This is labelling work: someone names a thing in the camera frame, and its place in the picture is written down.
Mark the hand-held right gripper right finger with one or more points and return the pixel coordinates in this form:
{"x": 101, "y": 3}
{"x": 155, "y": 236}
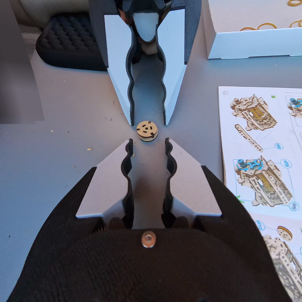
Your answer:
{"x": 193, "y": 188}

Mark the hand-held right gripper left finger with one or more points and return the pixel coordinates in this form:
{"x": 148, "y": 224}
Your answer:
{"x": 103, "y": 188}

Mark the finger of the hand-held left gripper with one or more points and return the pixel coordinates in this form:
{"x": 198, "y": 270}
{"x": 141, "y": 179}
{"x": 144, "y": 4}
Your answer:
{"x": 174, "y": 47}
{"x": 116, "y": 52}

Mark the notched round wooden disc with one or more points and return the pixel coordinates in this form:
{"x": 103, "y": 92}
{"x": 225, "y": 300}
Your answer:
{"x": 142, "y": 131}

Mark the grey desk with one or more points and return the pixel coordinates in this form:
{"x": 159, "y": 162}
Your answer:
{"x": 70, "y": 106}

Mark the person's left hand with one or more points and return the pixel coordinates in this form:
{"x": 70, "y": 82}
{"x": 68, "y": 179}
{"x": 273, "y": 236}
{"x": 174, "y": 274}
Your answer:
{"x": 149, "y": 49}

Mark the black bumpy pad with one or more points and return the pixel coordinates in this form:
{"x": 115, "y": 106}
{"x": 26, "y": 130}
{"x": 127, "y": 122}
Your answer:
{"x": 68, "y": 40}

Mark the white cardboard box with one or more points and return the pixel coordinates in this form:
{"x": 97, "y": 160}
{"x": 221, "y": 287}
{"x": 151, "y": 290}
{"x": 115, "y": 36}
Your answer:
{"x": 247, "y": 44}

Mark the illustrated instruction booklet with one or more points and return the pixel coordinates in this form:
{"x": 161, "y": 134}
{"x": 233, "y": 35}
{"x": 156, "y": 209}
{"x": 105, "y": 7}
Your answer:
{"x": 283, "y": 132}

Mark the cluster of tan rubber rings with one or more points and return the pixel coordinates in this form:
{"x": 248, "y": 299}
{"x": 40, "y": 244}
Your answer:
{"x": 293, "y": 3}

